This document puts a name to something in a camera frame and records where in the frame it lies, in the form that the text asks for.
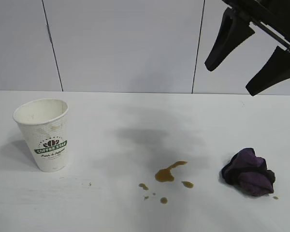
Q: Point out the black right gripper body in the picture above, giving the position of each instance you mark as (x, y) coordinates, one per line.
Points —
(275, 17)

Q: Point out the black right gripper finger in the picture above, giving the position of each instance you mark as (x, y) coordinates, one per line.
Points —
(278, 68)
(232, 33)

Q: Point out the purple black cloth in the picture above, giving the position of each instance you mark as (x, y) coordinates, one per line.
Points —
(251, 178)

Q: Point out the white paper coffee cup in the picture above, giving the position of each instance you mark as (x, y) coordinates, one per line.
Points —
(50, 135)

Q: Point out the brown coffee puddle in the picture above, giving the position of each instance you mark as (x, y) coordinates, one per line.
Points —
(163, 176)

